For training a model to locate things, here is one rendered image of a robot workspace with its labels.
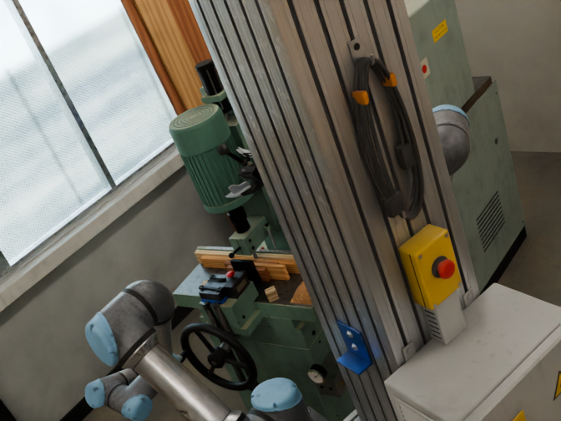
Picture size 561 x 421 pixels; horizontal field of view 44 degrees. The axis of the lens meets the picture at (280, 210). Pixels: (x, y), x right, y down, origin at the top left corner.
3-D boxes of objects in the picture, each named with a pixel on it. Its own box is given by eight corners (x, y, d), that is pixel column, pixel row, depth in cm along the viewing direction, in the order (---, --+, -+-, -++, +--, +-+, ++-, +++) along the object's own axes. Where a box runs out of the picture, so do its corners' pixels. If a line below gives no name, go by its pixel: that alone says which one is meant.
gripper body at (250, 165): (240, 151, 201) (275, 149, 194) (258, 163, 208) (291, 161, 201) (235, 176, 199) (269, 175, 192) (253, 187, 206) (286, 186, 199)
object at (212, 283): (201, 301, 227) (195, 289, 224) (219, 281, 234) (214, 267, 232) (233, 306, 219) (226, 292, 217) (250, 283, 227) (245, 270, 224)
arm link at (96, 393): (100, 415, 194) (80, 403, 199) (129, 403, 203) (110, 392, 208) (102, 389, 193) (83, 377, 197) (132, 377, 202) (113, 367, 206)
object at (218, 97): (208, 117, 226) (187, 69, 218) (221, 105, 231) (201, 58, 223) (227, 115, 221) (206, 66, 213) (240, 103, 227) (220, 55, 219)
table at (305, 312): (162, 324, 246) (154, 311, 243) (209, 270, 266) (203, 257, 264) (304, 344, 211) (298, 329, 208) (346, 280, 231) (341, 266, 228)
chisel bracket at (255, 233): (237, 258, 238) (228, 238, 234) (257, 234, 247) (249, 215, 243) (254, 260, 233) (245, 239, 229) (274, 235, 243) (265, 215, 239)
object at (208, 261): (204, 266, 257) (199, 258, 256) (207, 263, 259) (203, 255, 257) (350, 277, 221) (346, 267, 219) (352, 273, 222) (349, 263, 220)
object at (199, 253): (199, 263, 261) (194, 252, 259) (201, 260, 262) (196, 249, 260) (336, 272, 226) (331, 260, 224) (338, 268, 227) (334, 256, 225)
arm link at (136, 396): (158, 382, 194) (130, 368, 200) (129, 413, 187) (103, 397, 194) (165, 400, 199) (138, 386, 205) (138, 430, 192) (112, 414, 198)
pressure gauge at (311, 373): (311, 386, 228) (304, 368, 224) (317, 377, 230) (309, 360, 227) (328, 389, 224) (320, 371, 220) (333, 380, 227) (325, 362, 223)
